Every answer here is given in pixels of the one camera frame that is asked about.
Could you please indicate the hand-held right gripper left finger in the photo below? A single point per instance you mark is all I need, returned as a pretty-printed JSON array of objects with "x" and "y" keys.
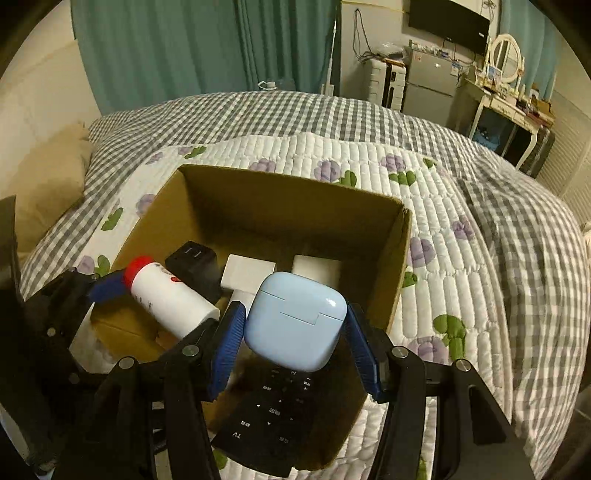
[{"x": 226, "y": 350}]

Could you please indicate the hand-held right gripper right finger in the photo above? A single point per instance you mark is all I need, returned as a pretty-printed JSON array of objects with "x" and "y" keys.
[{"x": 364, "y": 355}]

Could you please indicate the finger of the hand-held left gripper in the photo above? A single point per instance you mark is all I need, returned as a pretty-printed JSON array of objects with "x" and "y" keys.
[{"x": 108, "y": 288}]

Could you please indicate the white bottle with red cap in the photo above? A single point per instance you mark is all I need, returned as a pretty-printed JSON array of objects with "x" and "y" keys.
[{"x": 171, "y": 295}]

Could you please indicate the light blue earbuds case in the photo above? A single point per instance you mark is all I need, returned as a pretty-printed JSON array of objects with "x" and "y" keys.
[{"x": 295, "y": 318}]

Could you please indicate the white rectangular box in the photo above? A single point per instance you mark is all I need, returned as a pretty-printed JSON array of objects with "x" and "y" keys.
[
  {"x": 247, "y": 272},
  {"x": 318, "y": 270}
]

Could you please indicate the black remote control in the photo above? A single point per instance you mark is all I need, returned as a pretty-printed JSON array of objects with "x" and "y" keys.
[{"x": 277, "y": 415}]

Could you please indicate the black power adapter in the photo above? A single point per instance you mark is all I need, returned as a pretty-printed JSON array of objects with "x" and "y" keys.
[{"x": 191, "y": 267}]

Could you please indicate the cardboard box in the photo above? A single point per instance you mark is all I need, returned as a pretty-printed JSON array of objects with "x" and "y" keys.
[{"x": 277, "y": 217}]

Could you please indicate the white floral quilted blanket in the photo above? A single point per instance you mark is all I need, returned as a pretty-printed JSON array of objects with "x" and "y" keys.
[{"x": 438, "y": 277}]

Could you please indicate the tan pillow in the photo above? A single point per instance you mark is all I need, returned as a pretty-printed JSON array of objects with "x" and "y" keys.
[{"x": 51, "y": 184}]

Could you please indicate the green curtain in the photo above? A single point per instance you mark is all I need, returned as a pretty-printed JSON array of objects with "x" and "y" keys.
[
  {"x": 291, "y": 41},
  {"x": 157, "y": 50}
]

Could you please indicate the dark suitcase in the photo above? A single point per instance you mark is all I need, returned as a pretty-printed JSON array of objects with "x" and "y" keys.
[{"x": 538, "y": 150}]

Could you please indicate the white suitcase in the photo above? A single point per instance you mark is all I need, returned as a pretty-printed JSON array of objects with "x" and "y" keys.
[{"x": 383, "y": 85}]

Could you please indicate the silver small fridge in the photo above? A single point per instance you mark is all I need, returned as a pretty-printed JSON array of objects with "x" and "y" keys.
[{"x": 429, "y": 83}]

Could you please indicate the white dressing table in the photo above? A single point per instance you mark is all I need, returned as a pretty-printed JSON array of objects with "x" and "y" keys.
[{"x": 508, "y": 108}]

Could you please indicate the white louvred wardrobe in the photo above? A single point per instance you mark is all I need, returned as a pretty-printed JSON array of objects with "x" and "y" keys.
[{"x": 570, "y": 157}]

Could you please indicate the clear plastic bag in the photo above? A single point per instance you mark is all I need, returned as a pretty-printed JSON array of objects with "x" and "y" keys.
[{"x": 391, "y": 50}]

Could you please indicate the white pole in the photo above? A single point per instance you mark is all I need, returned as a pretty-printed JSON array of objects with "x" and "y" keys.
[{"x": 333, "y": 46}]

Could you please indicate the oval white vanity mirror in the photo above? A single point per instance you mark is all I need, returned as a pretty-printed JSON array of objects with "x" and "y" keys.
[{"x": 505, "y": 57}]

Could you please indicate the light teal curtain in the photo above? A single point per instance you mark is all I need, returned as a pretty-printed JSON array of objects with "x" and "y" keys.
[{"x": 531, "y": 27}]

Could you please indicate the black wall television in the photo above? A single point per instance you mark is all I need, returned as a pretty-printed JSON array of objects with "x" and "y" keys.
[{"x": 448, "y": 21}]

